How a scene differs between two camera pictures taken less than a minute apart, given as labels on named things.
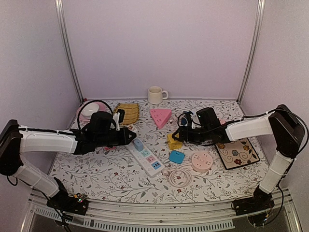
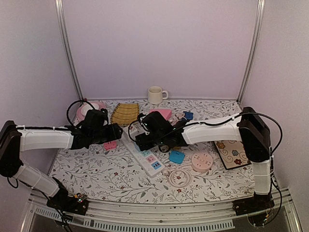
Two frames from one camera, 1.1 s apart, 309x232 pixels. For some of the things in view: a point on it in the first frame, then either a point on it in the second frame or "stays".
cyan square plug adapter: x=176 y=157 stays
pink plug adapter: x=106 y=148 stays
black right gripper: x=189 y=137 to x=144 y=144
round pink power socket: x=202 y=161 stays
